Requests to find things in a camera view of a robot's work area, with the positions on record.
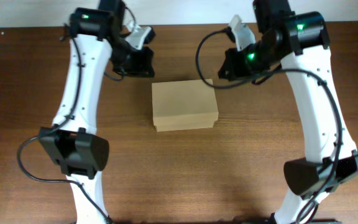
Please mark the cardboard box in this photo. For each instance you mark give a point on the cardboard box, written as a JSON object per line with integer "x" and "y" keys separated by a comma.
{"x": 183, "y": 105}

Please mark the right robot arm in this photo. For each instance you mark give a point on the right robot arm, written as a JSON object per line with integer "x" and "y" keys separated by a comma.
{"x": 298, "y": 46}

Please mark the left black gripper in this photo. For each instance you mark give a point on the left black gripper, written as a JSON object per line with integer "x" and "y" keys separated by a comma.
{"x": 138, "y": 62}

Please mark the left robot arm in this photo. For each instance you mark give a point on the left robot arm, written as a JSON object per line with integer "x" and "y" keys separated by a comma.
{"x": 96, "y": 39}

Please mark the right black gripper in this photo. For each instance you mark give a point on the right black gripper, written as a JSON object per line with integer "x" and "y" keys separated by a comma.
{"x": 232, "y": 65}

